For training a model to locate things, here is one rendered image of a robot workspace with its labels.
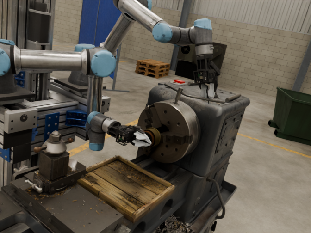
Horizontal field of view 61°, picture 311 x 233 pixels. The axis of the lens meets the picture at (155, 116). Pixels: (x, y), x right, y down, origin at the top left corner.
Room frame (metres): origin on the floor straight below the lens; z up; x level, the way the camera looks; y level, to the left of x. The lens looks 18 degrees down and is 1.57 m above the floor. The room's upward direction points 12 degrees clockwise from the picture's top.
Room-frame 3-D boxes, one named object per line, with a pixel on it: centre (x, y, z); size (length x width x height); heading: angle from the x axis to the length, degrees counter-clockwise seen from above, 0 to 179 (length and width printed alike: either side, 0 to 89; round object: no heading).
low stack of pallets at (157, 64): (9.48, 0.43, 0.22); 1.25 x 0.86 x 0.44; 162
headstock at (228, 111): (1.65, -0.26, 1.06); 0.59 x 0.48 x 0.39; 149
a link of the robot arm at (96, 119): (1.24, 0.27, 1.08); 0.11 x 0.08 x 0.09; 59
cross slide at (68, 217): (0.76, 0.26, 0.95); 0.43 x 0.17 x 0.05; 59
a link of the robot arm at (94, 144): (1.25, 0.27, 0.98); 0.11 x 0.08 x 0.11; 26
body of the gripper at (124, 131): (1.15, 0.14, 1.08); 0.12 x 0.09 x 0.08; 59
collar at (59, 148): (0.80, 0.31, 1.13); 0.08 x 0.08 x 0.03
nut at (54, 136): (0.80, 0.31, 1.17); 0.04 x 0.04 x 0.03
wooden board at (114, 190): (1.04, 0.07, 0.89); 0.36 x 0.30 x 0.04; 59
